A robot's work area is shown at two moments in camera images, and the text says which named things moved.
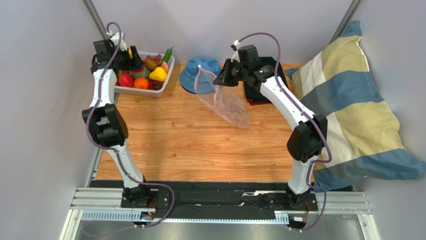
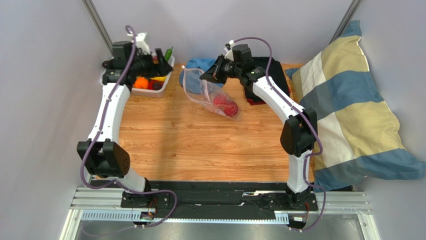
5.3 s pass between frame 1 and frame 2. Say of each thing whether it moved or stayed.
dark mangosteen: stayed
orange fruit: stayed
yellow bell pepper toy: stayed
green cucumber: stayed
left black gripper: moved
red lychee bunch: moved
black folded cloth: stayed
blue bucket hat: stayed
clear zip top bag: moved
